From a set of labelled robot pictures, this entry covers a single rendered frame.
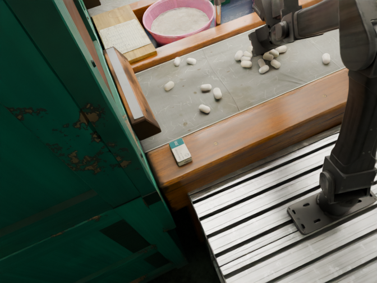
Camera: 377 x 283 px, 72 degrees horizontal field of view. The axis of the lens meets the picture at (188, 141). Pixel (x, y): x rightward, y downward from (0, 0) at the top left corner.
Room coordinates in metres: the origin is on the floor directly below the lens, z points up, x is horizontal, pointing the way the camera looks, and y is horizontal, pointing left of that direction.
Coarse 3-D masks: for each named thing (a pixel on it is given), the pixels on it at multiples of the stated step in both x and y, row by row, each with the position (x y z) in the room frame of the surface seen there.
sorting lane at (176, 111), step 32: (160, 64) 0.69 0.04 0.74; (224, 64) 0.63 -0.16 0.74; (256, 64) 0.60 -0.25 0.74; (288, 64) 0.57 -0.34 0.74; (320, 64) 0.55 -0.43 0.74; (160, 96) 0.55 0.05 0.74; (192, 96) 0.52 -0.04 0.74; (224, 96) 0.50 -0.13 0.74; (256, 96) 0.47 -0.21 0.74; (160, 128) 0.43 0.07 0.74; (192, 128) 0.41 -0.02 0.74
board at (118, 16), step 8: (120, 8) 1.01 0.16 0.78; (128, 8) 1.00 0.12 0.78; (96, 16) 0.99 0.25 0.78; (104, 16) 0.98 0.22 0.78; (112, 16) 0.97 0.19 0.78; (120, 16) 0.96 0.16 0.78; (128, 16) 0.95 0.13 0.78; (96, 24) 0.94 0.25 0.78; (104, 24) 0.93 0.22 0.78; (112, 24) 0.92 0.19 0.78; (144, 32) 0.83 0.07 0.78; (136, 48) 0.75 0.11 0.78; (144, 48) 0.74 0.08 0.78; (152, 48) 0.73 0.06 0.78; (128, 56) 0.71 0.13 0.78; (136, 56) 0.71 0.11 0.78; (144, 56) 0.71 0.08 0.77
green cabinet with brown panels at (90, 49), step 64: (0, 0) 0.20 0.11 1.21; (64, 0) 0.46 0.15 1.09; (0, 64) 0.19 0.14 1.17; (64, 64) 0.20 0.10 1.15; (0, 128) 0.20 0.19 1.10; (64, 128) 0.20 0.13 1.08; (128, 128) 0.34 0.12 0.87; (0, 192) 0.18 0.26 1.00; (64, 192) 0.19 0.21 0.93; (128, 192) 0.20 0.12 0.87; (0, 256) 0.14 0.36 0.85
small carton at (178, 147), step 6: (180, 138) 0.35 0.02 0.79; (174, 144) 0.34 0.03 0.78; (180, 144) 0.34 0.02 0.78; (174, 150) 0.32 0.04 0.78; (180, 150) 0.32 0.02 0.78; (186, 150) 0.32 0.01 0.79; (174, 156) 0.31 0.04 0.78; (180, 156) 0.30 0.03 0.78; (186, 156) 0.30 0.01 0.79; (180, 162) 0.29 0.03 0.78; (186, 162) 0.29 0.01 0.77
